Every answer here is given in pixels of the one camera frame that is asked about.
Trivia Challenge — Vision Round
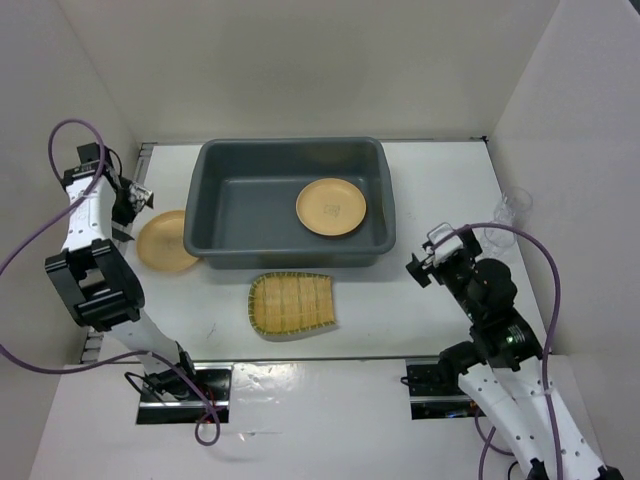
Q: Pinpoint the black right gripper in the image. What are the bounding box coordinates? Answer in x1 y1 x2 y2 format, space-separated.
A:
405 222 482 320

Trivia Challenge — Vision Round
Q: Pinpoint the yellow bear plate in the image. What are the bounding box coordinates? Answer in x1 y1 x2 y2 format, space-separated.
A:
295 178 367 237
136 210 199 273

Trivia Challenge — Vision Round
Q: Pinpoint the clear plastic cup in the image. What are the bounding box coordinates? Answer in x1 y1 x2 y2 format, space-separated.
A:
493 187 533 228
481 227 516 258

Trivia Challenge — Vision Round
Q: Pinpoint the woven bamboo tray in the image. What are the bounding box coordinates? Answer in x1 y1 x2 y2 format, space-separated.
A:
247 272 337 337

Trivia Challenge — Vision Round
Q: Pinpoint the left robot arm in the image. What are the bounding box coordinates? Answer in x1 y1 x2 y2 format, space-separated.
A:
45 143 199 400

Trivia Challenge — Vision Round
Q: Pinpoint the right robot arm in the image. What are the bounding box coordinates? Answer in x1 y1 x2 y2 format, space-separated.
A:
406 223 622 479

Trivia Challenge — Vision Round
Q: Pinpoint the grey plastic bin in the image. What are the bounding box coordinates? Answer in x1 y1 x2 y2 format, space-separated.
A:
184 137 396 269

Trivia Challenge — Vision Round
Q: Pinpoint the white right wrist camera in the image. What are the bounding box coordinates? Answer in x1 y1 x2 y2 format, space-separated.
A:
427 223 464 267

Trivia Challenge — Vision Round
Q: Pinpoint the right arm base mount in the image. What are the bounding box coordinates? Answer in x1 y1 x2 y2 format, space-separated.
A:
400 357 479 420

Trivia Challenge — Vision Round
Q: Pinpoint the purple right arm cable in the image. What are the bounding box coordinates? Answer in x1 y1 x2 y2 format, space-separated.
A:
439 222 566 480

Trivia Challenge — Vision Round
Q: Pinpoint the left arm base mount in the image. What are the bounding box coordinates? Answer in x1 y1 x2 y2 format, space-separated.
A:
124 363 233 425

